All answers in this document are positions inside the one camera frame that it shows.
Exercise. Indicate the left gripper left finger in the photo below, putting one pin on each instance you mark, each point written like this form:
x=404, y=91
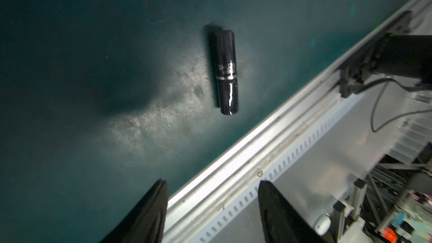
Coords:
x=145, y=222

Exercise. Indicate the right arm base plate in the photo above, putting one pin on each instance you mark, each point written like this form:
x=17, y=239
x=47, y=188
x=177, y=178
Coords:
x=358, y=66

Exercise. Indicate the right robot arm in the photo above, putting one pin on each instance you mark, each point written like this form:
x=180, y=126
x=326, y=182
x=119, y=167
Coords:
x=405, y=56

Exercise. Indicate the white vented strip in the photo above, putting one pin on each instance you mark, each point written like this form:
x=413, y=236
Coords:
x=289, y=151

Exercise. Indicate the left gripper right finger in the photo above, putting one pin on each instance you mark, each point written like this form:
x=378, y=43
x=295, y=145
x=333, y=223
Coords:
x=280, y=221

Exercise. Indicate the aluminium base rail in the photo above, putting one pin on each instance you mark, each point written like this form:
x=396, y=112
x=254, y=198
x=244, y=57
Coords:
x=193, y=206

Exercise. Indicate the black lipstick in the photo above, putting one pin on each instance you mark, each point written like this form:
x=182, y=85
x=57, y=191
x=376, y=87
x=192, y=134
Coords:
x=224, y=67

